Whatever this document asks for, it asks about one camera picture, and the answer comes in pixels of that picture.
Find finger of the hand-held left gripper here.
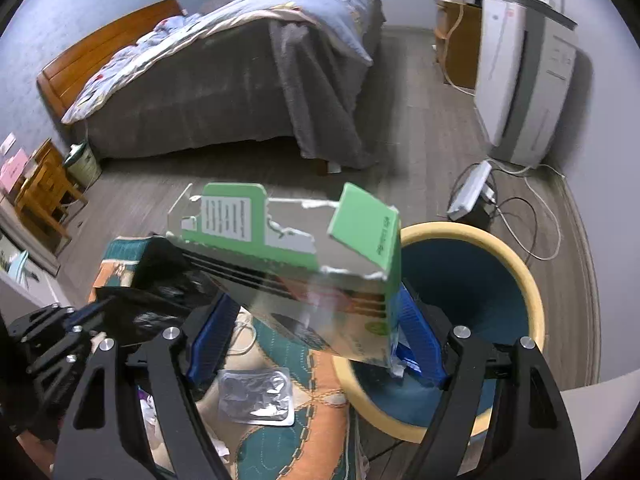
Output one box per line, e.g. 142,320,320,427
7,300,108,346
27,332,101,376

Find wooden side cabinet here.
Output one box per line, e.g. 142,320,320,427
434,0,483,91

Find black floor cable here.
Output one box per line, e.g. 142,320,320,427
452,162,538,251

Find white cabinet cable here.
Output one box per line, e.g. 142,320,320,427
439,0,476,95

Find white power strip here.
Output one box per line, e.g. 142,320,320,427
446,160,493,221

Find white floor cable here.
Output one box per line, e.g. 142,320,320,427
487,159,565,262

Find pink paper sheet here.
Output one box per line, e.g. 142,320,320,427
0,149,28,193

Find teal and orange patterned rug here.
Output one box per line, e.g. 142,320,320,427
92,237,371,480

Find light blue floral quilt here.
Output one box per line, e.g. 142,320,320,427
61,0,386,126

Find small green white bucket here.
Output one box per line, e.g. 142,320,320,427
64,141,103,188

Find wooden nightstand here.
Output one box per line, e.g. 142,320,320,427
14,139,88,256

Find yellow rimmed teal bin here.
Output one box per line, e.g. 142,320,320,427
330,222,545,443

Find wooden bed headboard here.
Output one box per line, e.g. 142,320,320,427
37,0,188,121

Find light blue desk object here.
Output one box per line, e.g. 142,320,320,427
7,252,32,281

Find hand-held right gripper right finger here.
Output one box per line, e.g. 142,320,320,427
397,282,583,480

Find white desk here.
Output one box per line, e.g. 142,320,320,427
0,200,61,313

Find grey tower appliance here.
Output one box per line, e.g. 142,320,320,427
510,7,577,168

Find black plastic bag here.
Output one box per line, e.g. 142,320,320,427
90,237,226,348

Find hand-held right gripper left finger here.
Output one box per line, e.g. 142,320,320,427
52,292,241,480

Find green torn carton box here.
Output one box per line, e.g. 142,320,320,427
165,182,403,368

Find silver foil blister pack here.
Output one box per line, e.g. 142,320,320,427
217,367,296,427

